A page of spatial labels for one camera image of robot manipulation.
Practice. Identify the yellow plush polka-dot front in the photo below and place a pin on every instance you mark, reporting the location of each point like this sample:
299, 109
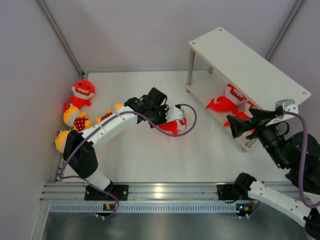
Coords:
60, 140

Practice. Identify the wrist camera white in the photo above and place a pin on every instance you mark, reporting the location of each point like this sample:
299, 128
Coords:
287, 105
174, 113

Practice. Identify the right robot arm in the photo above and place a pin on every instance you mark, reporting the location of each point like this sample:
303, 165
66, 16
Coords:
299, 154

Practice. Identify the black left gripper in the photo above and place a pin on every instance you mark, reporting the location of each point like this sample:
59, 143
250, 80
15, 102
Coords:
163, 108

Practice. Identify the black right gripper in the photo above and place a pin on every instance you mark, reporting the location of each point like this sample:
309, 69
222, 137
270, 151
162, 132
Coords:
238, 126

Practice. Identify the red shark plush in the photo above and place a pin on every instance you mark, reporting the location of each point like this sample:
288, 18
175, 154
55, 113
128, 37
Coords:
243, 115
82, 92
231, 93
174, 127

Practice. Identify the white slotted cable duct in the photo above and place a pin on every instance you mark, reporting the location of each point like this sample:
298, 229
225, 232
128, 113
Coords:
135, 207

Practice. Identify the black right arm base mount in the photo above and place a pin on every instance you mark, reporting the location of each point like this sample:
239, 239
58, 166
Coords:
227, 194

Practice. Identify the yellow plush polka-dot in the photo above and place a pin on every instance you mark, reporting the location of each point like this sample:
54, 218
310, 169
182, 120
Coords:
60, 140
108, 113
74, 118

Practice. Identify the white two-tier shelf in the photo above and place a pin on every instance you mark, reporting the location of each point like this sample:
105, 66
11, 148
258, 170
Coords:
220, 63

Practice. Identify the yellow plush polka-dot middle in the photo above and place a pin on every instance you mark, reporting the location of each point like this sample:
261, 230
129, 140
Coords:
108, 113

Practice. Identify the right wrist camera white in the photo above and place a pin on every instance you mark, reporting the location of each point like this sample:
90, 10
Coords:
287, 105

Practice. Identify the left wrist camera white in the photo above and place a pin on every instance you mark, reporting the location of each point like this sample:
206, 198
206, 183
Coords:
174, 113

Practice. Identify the yellow plush polka-dot left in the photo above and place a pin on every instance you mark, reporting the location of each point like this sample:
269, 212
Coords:
74, 118

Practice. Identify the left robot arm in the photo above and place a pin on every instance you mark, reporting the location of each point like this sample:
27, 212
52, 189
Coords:
80, 147

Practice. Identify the red shark plush back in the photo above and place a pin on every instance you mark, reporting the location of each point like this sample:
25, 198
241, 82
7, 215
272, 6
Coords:
174, 127

